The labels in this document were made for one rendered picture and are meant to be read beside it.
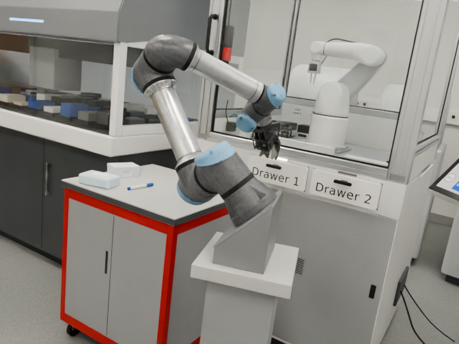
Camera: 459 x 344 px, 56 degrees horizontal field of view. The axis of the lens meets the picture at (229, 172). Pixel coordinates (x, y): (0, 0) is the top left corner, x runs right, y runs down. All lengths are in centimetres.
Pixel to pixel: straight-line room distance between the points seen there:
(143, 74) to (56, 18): 114
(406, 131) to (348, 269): 63
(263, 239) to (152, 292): 68
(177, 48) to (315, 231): 102
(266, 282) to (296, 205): 82
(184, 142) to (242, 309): 53
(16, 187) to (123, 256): 140
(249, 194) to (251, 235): 11
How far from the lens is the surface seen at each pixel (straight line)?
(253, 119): 156
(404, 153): 179
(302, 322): 214
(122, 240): 177
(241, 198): 120
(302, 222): 196
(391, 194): 182
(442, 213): 508
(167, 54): 138
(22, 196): 301
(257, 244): 118
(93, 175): 187
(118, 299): 188
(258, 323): 130
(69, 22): 244
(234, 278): 120
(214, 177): 122
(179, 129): 137
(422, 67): 178
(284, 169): 193
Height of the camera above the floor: 129
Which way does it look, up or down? 13 degrees down
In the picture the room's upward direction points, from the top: 7 degrees clockwise
